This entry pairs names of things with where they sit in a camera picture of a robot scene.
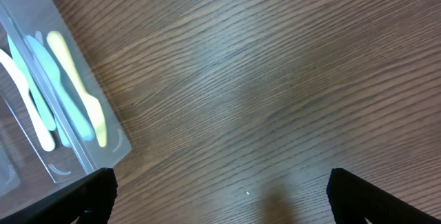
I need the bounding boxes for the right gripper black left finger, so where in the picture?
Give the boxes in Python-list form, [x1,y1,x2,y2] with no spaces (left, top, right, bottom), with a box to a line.
[1,168,118,224]

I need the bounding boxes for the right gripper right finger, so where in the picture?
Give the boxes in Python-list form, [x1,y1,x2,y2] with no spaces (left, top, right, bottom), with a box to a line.
[327,168,440,224]

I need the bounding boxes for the light blue plastic knife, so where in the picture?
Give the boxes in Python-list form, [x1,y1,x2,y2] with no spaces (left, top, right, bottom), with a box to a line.
[35,31,71,148]

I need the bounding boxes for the yellow plastic knife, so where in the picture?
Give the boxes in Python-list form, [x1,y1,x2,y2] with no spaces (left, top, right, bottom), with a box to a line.
[46,31,107,147]

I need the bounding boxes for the white plastic knife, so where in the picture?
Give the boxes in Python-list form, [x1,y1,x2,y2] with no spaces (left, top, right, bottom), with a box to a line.
[25,35,95,141]
[1,50,56,152]

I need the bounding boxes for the right clear plastic container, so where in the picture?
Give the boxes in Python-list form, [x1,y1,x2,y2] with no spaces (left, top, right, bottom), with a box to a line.
[1,0,131,217]

